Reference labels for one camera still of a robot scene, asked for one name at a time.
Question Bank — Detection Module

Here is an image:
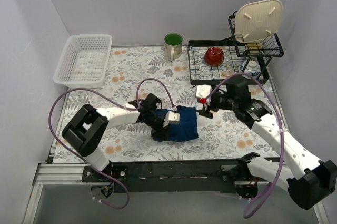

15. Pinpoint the blue t shirt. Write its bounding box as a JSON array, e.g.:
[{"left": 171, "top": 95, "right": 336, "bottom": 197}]
[{"left": 151, "top": 105, "right": 199, "bottom": 142}]

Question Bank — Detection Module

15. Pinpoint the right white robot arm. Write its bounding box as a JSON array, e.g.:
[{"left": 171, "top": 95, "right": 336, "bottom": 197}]
[{"left": 196, "top": 73, "right": 336, "bottom": 210}]

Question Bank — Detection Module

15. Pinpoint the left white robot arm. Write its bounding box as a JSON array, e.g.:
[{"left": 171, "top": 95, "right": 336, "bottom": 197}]
[{"left": 62, "top": 93, "right": 180, "bottom": 182}]

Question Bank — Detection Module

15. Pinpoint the floral table mat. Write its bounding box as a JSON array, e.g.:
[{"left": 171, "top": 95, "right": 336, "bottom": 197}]
[{"left": 55, "top": 46, "right": 277, "bottom": 162}]

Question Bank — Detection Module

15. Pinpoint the blue white patterned bowl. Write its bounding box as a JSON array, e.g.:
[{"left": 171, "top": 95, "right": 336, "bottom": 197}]
[{"left": 238, "top": 60, "right": 261, "bottom": 78}]

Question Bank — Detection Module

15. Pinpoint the red bowl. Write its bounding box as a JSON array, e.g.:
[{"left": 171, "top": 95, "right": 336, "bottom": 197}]
[{"left": 204, "top": 46, "right": 224, "bottom": 67}]

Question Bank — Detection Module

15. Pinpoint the green inside floral mug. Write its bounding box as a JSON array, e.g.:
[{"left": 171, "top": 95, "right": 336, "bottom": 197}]
[{"left": 164, "top": 33, "right": 183, "bottom": 61}]

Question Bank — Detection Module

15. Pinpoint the cream square plastic lid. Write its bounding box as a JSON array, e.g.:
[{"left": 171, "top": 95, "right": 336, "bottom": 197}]
[{"left": 234, "top": 0, "right": 283, "bottom": 43}]

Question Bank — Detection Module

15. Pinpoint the white plastic basket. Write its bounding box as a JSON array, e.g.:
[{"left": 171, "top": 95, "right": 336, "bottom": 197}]
[{"left": 53, "top": 34, "right": 113, "bottom": 89}]

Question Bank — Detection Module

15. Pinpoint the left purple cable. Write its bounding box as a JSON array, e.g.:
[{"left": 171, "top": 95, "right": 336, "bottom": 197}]
[{"left": 48, "top": 78, "right": 179, "bottom": 209}]

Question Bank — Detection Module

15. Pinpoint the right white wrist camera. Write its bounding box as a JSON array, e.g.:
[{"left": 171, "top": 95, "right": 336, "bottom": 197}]
[{"left": 195, "top": 85, "right": 212, "bottom": 104}]

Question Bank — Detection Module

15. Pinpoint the black wire dish rack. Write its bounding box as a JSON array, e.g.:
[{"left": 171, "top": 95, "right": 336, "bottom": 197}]
[{"left": 187, "top": 12, "right": 284, "bottom": 86}]

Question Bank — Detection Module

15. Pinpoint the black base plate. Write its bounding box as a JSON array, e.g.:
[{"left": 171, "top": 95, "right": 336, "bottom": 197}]
[{"left": 81, "top": 159, "right": 271, "bottom": 194}]

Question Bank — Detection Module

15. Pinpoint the aluminium frame rail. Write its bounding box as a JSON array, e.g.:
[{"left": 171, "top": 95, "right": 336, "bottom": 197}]
[{"left": 32, "top": 161, "right": 316, "bottom": 186}]

